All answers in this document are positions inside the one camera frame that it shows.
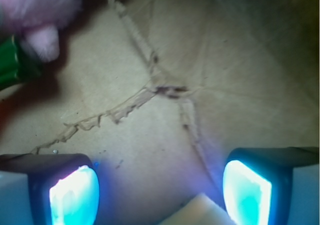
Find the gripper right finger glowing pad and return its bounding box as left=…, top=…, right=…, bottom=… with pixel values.
left=222, top=147, right=320, bottom=225

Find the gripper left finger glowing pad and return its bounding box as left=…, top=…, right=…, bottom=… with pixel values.
left=0, top=153, right=100, bottom=225

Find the yellow green sponge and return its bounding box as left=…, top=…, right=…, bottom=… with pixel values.
left=159, top=193, right=236, bottom=225

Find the orange toy carrot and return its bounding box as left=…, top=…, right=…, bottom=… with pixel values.
left=0, top=35, right=44, bottom=127

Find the brown paper bag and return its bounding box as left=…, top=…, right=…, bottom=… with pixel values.
left=0, top=0, right=320, bottom=225

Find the pink plush bunny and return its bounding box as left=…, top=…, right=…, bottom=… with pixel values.
left=0, top=0, right=82, bottom=63

